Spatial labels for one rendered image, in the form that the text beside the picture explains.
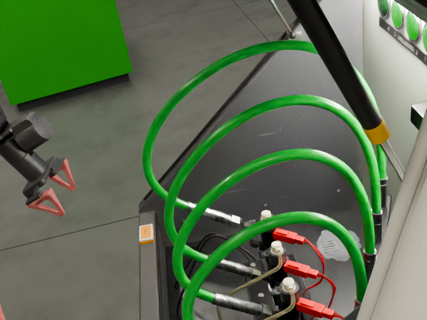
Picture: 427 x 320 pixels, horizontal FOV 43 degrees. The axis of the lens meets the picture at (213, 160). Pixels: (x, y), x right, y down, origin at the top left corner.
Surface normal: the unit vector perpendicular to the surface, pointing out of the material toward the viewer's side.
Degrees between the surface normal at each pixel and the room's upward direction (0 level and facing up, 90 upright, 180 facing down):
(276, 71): 90
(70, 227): 0
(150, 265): 0
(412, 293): 76
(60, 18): 90
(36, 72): 90
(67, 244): 0
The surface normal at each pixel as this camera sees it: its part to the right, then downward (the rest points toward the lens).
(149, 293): -0.14, -0.83
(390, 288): -0.99, -0.01
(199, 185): 0.12, 0.53
